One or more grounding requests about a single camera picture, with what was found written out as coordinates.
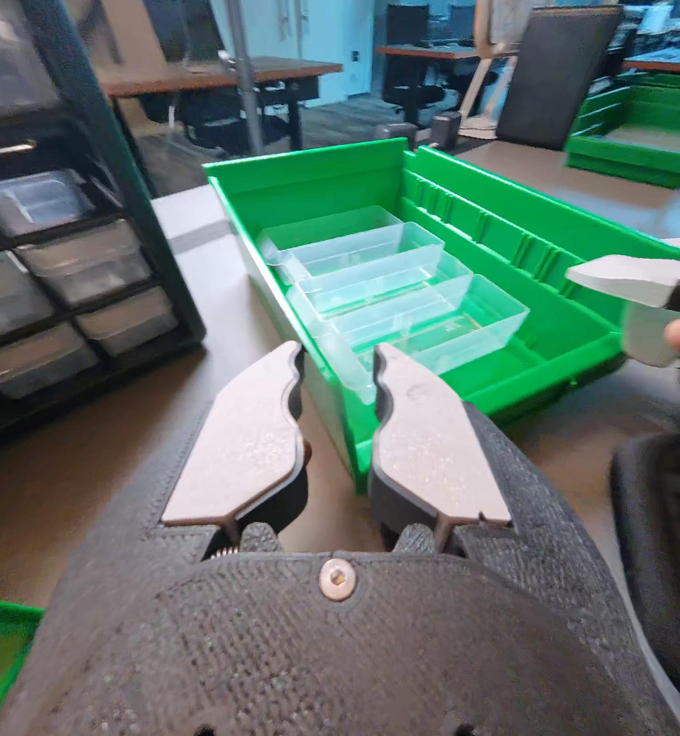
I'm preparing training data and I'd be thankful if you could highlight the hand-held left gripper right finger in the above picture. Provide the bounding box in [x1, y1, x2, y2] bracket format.
[369, 343, 514, 550]

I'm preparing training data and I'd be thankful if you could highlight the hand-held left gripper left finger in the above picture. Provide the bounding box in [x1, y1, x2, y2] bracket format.
[160, 340, 312, 545]

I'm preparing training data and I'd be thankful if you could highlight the black drawer cabinet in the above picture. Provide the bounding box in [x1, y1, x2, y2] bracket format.
[0, 0, 207, 455]

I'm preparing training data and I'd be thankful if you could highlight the wooden office desk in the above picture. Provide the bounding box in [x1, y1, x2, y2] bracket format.
[99, 54, 343, 153]
[374, 43, 519, 124]

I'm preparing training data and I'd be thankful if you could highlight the black board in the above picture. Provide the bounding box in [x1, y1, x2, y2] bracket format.
[496, 6, 625, 151]

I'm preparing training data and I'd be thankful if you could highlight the grey tape strip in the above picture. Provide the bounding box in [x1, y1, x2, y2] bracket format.
[170, 221, 233, 255]

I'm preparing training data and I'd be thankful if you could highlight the set of clear cabinet drawers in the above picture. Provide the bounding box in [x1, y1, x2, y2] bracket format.
[0, 169, 180, 423]

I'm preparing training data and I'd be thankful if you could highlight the wooden easel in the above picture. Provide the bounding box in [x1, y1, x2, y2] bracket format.
[460, 0, 527, 139]

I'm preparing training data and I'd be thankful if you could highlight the metal pole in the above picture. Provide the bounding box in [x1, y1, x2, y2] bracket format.
[222, 0, 265, 157]

